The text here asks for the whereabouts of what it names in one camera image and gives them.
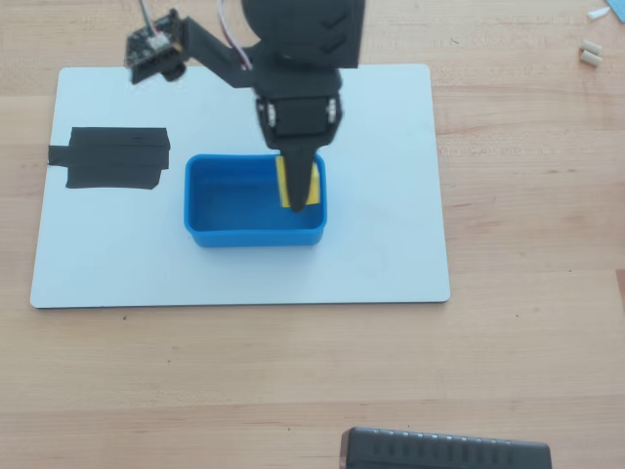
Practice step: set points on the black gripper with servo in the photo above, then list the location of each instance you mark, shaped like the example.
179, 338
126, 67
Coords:
299, 118

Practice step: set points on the yellow cube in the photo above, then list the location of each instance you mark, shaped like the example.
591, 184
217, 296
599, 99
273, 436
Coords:
281, 181

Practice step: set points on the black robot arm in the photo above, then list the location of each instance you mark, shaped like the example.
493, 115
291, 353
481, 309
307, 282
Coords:
298, 29

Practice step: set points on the blue rectangular bin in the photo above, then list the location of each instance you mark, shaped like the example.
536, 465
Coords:
234, 237

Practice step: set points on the white rectangular board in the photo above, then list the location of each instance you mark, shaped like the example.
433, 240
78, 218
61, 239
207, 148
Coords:
293, 273

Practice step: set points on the black tape patch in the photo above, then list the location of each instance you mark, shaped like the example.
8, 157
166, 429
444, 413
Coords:
117, 158

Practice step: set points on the black ribbed device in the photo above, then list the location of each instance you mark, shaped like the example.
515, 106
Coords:
439, 452

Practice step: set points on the small white cylinder piece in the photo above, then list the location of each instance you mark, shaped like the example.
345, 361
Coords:
592, 47
591, 59

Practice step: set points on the white pointed plastic piece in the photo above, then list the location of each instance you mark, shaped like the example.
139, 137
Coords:
598, 13

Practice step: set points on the blue flat object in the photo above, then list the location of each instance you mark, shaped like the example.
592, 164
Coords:
617, 7

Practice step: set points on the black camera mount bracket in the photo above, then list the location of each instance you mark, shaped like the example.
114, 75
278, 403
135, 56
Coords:
215, 54

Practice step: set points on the small camera circuit board module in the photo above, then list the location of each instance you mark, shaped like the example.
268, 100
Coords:
151, 49

